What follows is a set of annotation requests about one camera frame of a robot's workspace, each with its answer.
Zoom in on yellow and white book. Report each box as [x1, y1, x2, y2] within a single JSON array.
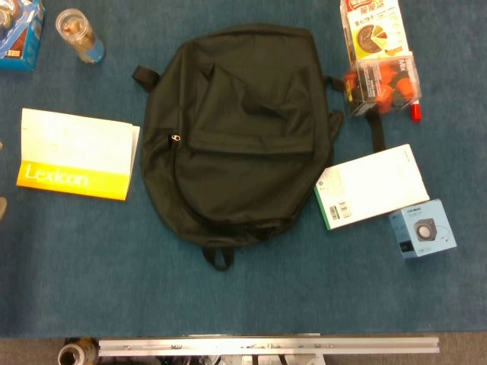
[[16, 107, 141, 202]]

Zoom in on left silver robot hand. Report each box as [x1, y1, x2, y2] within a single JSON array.
[[0, 141, 8, 221]]

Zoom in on tape roll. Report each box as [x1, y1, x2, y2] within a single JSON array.
[[57, 337, 100, 365]]

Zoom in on white flat box green edge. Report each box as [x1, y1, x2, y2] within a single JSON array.
[[314, 143, 431, 230]]

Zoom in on white red cake mix box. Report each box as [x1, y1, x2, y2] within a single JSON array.
[[339, 0, 411, 64]]

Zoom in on light blue speaker box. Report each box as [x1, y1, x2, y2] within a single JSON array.
[[388, 198, 457, 260]]

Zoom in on clear tube with blue base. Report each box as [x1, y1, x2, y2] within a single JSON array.
[[55, 8, 107, 65]]

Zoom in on blue snack box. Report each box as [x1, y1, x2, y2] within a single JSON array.
[[0, 0, 46, 72]]

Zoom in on clear box with orange cups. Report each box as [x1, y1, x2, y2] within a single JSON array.
[[343, 55, 423, 118]]

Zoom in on aluminium rail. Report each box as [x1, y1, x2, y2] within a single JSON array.
[[97, 336, 441, 357]]

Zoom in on black backpack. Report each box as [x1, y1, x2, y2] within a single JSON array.
[[131, 23, 387, 271]]

